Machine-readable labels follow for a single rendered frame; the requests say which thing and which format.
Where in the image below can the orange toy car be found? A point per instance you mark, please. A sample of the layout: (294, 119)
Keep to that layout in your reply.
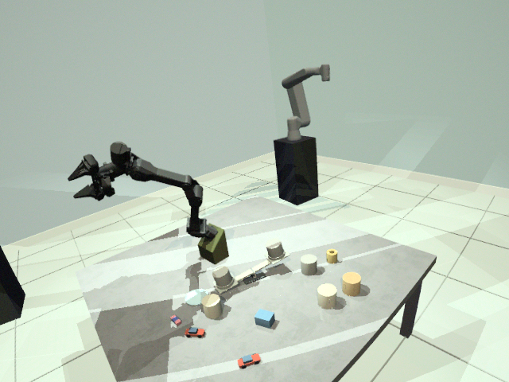
(248, 360)
(195, 332)

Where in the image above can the blue cube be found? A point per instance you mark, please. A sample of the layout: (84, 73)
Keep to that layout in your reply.
(264, 318)

